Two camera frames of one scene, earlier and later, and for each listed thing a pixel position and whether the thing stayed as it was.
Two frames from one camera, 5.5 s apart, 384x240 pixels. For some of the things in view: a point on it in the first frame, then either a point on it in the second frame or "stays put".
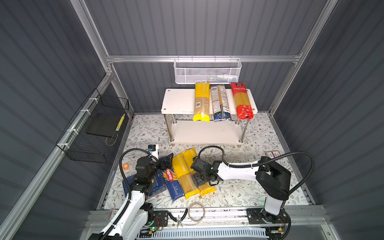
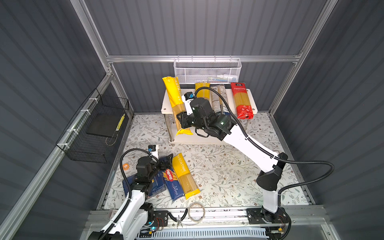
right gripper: [198, 182] to [182, 120]
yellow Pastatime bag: [189, 155] to [172, 85]
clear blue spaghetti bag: [221, 106] stays put
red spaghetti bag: [243, 107] stays put
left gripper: [167, 162] stays put
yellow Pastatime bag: [184, 176] stays put
